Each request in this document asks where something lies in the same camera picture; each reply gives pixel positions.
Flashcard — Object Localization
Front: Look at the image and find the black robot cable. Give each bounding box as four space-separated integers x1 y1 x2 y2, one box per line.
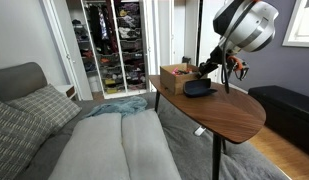
220 6 248 95

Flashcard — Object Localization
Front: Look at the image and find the open wardrobe with clothes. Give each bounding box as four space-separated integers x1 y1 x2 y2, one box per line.
65 0 153 100

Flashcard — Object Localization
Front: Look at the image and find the white nightstand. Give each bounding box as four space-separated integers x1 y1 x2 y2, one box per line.
54 84 78 101

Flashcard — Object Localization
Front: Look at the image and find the grey headboard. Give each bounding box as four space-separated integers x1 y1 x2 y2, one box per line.
0 61 49 102

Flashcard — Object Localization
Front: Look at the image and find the large plaid pillow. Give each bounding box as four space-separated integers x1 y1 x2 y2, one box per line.
0 97 54 180

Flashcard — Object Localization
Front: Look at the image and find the brown cardboard box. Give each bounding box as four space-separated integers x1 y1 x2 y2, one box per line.
159 63 208 96

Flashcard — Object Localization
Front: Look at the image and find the small plaid pillow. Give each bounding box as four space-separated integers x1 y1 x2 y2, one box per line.
5 83 83 135

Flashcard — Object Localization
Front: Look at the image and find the wrist camera with orange mount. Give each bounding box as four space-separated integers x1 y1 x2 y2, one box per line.
226 54 250 82

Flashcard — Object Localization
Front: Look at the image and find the black table leg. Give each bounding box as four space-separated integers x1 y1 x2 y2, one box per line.
211 133 223 180
154 89 161 113

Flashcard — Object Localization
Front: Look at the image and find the light blue blanket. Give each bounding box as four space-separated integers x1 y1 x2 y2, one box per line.
82 95 149 119

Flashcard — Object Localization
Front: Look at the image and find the grey glasses case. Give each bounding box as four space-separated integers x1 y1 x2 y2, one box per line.
182 78 219 99

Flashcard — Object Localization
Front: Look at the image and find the white window frame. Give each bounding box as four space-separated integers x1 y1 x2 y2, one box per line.
281 0 309 49

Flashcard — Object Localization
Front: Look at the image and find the white door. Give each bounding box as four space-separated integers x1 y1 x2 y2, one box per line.
156 0 202 76

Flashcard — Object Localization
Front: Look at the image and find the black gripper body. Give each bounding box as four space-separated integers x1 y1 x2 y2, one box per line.
202 49 228 74

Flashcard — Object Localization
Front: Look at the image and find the black item in box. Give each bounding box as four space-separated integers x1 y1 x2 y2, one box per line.
181 55 192 66

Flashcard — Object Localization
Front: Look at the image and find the white power strip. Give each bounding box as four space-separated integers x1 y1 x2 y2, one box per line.
193 125 207 137

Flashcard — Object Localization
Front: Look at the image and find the light grey cushion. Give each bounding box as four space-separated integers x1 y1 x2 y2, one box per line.
121 109 182 180
48 112 131 180

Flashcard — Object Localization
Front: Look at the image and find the black upholstered bench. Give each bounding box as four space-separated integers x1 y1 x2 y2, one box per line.
248 84 309 158

